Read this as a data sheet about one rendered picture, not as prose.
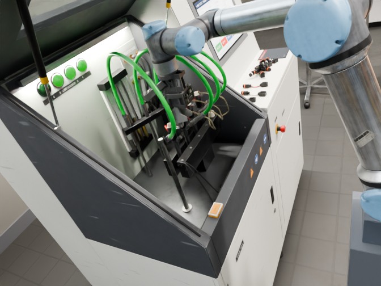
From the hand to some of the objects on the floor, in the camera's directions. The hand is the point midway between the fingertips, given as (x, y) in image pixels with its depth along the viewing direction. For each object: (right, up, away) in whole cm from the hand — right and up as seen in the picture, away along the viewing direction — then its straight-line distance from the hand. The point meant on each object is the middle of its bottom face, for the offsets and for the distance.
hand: (179, 123), depth 107 cm
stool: (+134, +46, +210) cm, 254 cm away
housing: (-1, -66, +110) cm, 128 cm away
